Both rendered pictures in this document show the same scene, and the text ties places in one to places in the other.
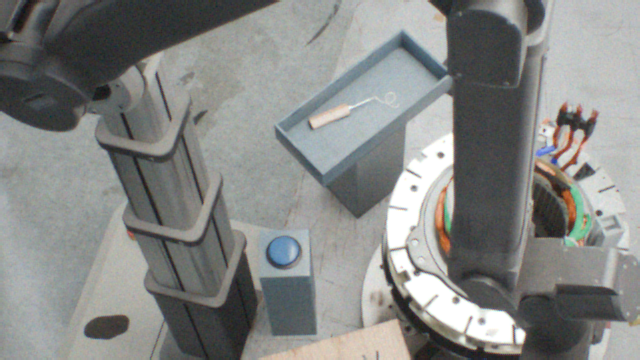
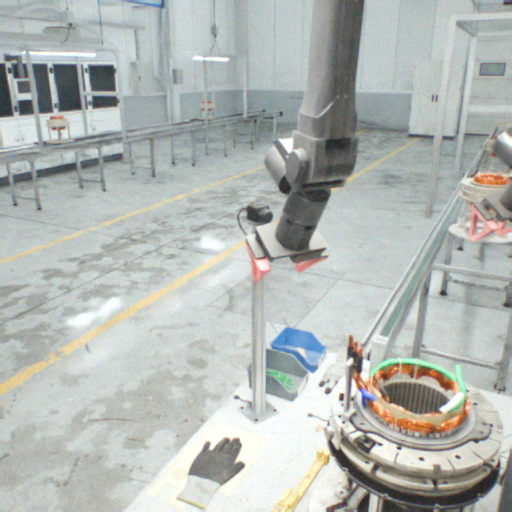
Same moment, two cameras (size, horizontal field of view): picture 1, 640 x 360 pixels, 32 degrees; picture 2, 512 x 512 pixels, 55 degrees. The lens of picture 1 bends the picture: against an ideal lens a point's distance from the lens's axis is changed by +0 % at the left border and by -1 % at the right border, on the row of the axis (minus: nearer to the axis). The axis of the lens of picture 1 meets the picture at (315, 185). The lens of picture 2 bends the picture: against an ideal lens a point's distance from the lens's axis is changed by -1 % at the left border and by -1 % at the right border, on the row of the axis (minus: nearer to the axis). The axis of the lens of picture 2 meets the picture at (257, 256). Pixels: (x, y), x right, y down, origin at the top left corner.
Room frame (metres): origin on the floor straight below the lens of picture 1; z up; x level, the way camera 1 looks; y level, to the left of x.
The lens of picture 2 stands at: (1.36, 0.08, 1.71)
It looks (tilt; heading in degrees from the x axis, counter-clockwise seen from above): 21 degrees down; 224
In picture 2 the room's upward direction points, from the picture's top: straight up
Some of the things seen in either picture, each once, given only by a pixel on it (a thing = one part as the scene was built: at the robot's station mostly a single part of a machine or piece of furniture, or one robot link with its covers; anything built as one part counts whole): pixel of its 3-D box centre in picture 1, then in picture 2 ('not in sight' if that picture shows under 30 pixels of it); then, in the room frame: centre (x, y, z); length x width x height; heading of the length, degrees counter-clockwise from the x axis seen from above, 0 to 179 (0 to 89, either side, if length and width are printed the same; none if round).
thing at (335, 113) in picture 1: (329, 116); not in sight; (0.81, -0.03, 1.03); 0.06 x 0.02 x 0.02; 110
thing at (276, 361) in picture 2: not in sight; (278, 374); (0.37, -0.78, 0.82); 0.16 x 0.14 x 0.07; 106
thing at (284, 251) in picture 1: (283, 251); not in sight; (0.60, 0.05, 1.04); 0.04 x 0.04 x 0.01
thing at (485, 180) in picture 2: not in sight; (489, 191); (-1.62, -0.89, 1.05); 0.22 x 0.22 x 0.20
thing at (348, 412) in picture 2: (559, 128); (350, 390); (0.69, -0.33, 1.15); 0.03 x 0.02 x 0.12; 3
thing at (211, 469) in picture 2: not in sight; (213, 465); (0.75, -0.66, 0.79); 0.24 x 0.13 x 0.02; 16
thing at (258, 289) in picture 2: not in sight; (258, 324); (0.51, -0.74, 1.07); 0.03 x 0.03 x 0.57; 81
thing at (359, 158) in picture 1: (364, 145); not in sight; (0.82, -0.08, 0.92); 0.25 x 0.11 x 0.28; 126
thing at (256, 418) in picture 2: not in sight; (258, 409); (0.51, -0.74, 0.78); 0.09 x 0.09 x 0.01; 81
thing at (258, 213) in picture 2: not in sight; (261, 214); (0.51, -0.73, 1.37); 0.06 x 0.04 x 0.04; 81
